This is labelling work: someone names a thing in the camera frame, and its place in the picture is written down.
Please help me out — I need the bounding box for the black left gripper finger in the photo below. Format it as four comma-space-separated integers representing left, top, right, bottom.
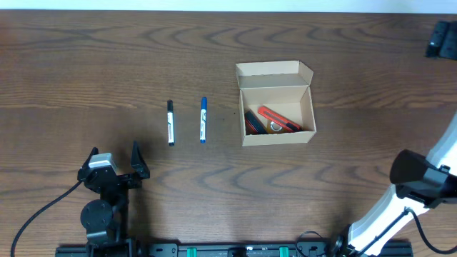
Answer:
130, 141, 150, 179
81, 147, 99, 170

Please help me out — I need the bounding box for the black whiteboard marker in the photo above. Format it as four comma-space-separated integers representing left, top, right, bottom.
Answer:
167, 100, 175, 146

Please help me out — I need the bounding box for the red utility knife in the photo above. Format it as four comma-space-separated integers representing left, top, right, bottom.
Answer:
258, 106, 302, 133

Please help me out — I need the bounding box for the clear tape roll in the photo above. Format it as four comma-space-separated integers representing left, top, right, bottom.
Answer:
266, 120, 287, 134

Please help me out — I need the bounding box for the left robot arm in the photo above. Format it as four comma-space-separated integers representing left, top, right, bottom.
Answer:
77, 142, 150, 257

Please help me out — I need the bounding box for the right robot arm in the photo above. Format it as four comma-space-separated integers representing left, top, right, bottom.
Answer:
326, 119, 456, 256

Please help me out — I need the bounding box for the blue whiteboard marker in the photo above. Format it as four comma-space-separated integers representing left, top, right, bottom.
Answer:
199, 97, 207, 143

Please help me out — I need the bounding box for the open cardboard box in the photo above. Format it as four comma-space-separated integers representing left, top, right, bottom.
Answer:
235, 61, 317, 146

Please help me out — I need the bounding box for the black mounting rail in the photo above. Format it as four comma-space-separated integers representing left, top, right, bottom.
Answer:
55, 238, 414, 257

